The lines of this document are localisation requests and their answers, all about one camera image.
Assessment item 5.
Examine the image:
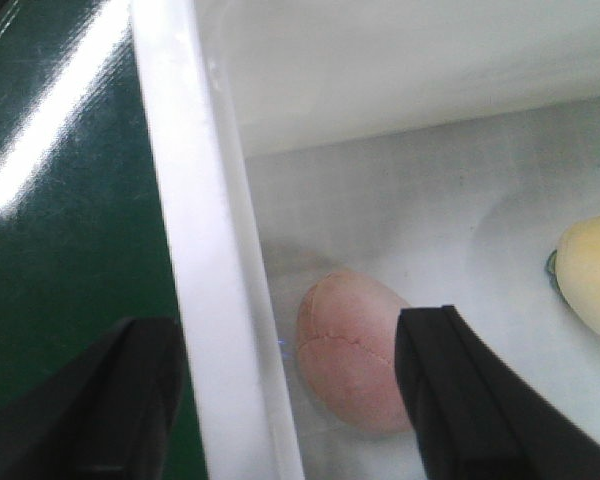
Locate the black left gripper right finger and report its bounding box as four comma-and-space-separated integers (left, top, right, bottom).
395, 306, 600, 479

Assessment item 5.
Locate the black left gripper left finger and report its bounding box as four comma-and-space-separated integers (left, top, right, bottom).
0, 318, 185, 479

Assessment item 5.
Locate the pink stitched soft ball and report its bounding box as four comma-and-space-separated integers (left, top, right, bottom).
296, 270, 411, 434

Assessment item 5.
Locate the yellow soft ball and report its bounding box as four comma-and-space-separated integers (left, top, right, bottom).
555, 216, 600, 336

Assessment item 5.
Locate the white plastic tote box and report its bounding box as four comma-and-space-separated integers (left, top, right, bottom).
131, 1, 600, 479

